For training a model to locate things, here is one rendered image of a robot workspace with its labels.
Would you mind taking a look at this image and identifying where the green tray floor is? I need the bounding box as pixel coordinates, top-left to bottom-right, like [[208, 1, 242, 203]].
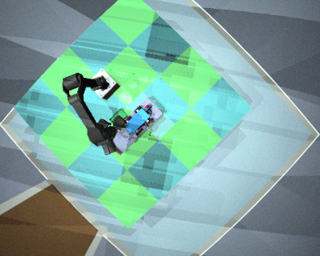
[[111, 110, 126, 123]]

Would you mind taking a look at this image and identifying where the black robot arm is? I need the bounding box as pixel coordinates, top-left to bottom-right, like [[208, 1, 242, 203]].
[[62, 72, 117, 155]]

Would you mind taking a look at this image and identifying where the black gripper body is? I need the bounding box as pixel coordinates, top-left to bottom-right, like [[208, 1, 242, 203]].
[[105, 115, 127, 139]]

